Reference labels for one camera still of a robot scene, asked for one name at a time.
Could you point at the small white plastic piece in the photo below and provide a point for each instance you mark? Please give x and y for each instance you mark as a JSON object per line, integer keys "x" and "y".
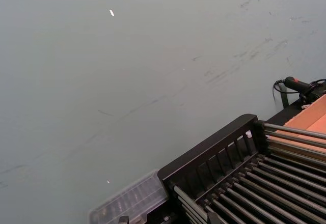
{"x": 305, "y": 105}

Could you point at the shallow brown cardboard tray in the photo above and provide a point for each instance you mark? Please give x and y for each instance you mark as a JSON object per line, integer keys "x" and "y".
{"x": 309, "y": 117}

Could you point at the plain pale wall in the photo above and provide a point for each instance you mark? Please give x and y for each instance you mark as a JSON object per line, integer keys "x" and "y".
{"x": 127, "y": 68}

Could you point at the clear plastic case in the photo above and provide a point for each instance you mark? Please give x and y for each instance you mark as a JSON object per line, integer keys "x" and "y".
{"x": 132, "y": 198}

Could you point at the black rack with steel bars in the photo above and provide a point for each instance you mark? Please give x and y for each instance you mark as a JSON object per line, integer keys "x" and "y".
{"x": 216, "y": 157}

